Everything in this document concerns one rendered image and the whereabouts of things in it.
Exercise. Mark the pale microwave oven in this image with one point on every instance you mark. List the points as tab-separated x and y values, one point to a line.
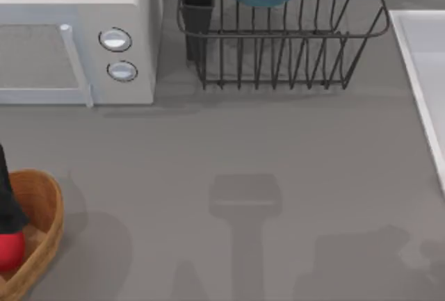
142	54

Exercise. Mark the small round microwave knob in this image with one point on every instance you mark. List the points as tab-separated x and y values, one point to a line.
122	71

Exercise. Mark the black cutlery holder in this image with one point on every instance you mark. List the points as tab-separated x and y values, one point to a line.
198	5

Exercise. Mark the large round microwave knob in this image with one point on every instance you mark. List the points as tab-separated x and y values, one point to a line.
115	39

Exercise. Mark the brown woven basket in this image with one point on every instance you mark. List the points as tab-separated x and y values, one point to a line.
41	217

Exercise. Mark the microwave door with mesh window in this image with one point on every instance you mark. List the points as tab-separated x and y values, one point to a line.
31	57

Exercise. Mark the red apple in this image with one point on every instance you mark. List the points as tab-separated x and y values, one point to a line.
9	250

